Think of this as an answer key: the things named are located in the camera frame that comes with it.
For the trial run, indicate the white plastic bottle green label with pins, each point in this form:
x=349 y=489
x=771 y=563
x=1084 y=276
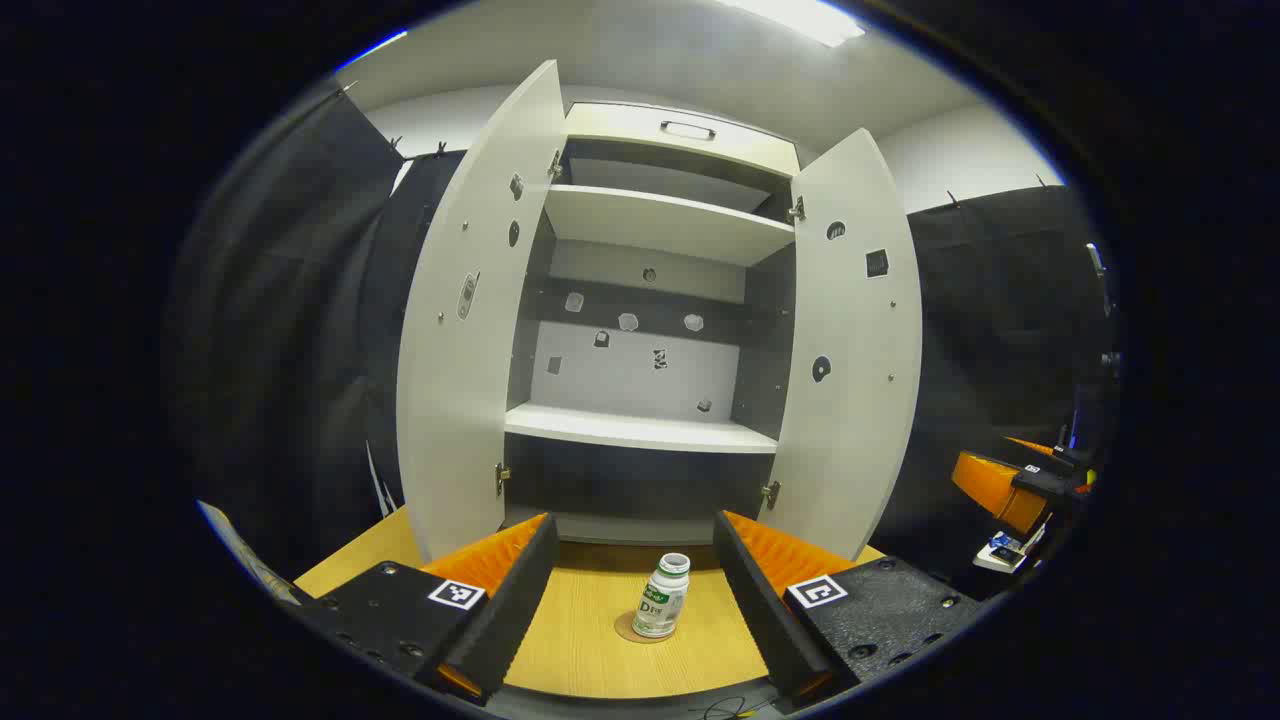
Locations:
x=660 y=600

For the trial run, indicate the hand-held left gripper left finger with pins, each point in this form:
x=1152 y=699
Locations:
x=510 y=600

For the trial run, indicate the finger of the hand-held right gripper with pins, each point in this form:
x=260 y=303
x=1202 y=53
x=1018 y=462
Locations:
x=990 y=485
x=1030 y=445

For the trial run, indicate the black backdrop cloth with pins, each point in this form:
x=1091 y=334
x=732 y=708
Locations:
x=300 y=350

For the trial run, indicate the round brown coaster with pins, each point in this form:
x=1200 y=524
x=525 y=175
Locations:
x=624 y=630

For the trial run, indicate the white cabinet drawer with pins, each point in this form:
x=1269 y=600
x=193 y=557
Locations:
x=620 y=135

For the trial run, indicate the metal backdrop stand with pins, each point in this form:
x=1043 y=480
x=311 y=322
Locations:
x=382 y=485

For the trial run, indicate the white cabinet with shelves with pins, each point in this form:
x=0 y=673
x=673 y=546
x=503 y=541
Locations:
x=640 y=430

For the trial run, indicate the white flat panel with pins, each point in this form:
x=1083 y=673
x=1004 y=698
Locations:
x=245 y=555

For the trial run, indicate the small white device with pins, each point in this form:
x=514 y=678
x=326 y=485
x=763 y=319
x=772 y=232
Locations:
x=1005 y=552

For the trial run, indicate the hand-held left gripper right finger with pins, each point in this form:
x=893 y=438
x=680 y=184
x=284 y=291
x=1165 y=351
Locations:
x=760 y=610

